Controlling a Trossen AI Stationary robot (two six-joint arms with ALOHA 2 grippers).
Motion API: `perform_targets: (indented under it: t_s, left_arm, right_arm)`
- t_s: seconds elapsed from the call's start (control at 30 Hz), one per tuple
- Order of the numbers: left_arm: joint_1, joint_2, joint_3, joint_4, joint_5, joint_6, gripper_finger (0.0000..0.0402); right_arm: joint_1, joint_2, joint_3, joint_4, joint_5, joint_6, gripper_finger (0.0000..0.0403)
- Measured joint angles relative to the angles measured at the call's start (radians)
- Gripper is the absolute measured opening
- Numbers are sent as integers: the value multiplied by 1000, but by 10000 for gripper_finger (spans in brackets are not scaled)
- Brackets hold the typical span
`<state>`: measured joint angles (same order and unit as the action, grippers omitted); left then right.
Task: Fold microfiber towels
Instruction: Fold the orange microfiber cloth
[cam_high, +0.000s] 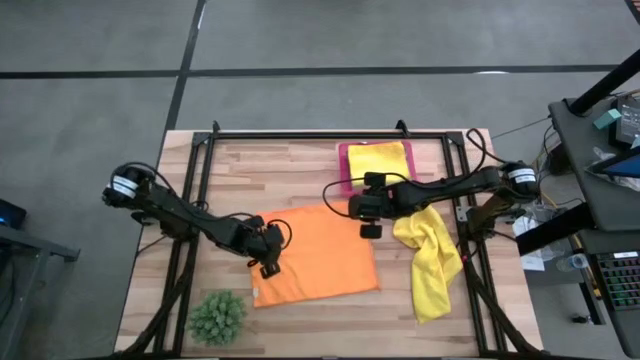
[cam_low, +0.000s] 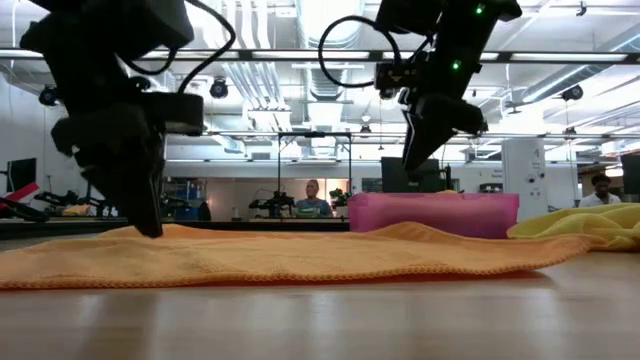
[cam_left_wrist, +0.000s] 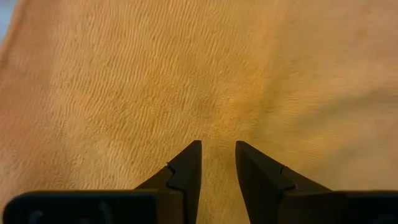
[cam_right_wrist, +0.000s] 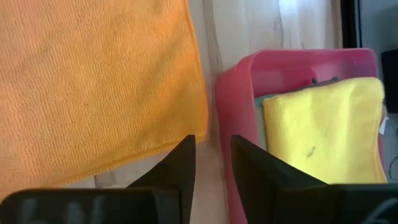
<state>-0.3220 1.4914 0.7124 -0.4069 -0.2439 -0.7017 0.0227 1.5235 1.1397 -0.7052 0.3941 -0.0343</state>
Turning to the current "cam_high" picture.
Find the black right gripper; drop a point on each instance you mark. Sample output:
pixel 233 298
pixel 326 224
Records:
pixel 375 200

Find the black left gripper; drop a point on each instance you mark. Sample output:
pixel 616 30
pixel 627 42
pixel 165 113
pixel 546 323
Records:
pixel 262 240

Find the yellow microfiber towel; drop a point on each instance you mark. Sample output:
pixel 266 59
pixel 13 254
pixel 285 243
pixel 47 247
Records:
pixel 377 157
pixel 432 270

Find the orange microfiber towel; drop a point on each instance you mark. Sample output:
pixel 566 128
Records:
pixel 325 255

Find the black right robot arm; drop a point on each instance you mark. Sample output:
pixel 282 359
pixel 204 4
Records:
pixel 450 185

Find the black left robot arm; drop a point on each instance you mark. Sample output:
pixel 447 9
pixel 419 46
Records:
pixel 175 212

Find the pink plastic tray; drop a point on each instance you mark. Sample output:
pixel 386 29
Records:
pixel 343 170

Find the black table clamp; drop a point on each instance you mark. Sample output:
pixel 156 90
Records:
pixel 216 127
pixel 402 129

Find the artificial green potted plant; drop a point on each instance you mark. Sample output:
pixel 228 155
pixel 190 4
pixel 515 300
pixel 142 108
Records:
pixel 217 320

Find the white paper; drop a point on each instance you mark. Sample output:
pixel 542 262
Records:
pixel 530 260

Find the black metal beam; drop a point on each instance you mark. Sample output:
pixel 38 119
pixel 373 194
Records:
pixel 555 227

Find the grey desk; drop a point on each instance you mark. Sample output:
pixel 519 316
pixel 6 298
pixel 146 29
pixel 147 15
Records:
pixel 575 150

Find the clear plastic water bottle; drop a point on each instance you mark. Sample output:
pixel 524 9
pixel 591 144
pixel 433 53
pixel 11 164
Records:
pixel 575 262

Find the grey metal bench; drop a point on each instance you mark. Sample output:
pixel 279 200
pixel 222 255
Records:
pixel 30 240

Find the teal box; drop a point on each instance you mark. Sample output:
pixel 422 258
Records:
pixel 607 119

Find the black device blue light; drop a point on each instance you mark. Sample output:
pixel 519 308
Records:
pixel 12 215

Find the laptop with blue screen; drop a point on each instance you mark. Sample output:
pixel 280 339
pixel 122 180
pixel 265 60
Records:
pixel 625 167

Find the backlit black keyboard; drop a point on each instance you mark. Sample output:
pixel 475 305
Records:
pixel 620 280

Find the black electronic device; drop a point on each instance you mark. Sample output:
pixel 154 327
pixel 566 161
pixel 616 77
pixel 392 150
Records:
pixel 627 125

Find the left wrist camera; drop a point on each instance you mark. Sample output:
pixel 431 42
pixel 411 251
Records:
pixel 270 270

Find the grey metal mounting bracket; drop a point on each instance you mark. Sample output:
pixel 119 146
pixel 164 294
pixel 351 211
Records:
pixel 462 213

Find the black metal post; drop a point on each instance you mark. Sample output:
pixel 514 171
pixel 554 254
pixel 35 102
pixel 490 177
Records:
pixel 605 82

